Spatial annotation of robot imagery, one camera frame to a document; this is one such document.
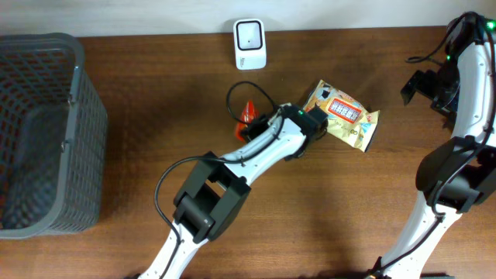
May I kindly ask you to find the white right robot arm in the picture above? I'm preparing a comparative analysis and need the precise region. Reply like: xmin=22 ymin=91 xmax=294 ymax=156
xmin=365 ymin=12 xmax=495 ymax=278

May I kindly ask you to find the grey plastic lattice basket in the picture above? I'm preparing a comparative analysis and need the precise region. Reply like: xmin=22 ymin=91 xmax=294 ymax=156
xmin=1 ymin=33 xmax=109 ymax=239

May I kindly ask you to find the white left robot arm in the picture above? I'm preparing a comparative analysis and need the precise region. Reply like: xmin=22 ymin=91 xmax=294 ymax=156
xmin=136 ymin=103 xmax=328 ymax=279

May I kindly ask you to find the red snack packet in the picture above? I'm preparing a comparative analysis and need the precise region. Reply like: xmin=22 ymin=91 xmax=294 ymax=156
xmin=235 ymin=100 xmax=259 ymax=142

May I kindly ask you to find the yellow snack bag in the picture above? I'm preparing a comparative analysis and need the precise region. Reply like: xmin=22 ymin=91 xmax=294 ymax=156
xmin=303 ymin=80 xmax=381 ymax=153

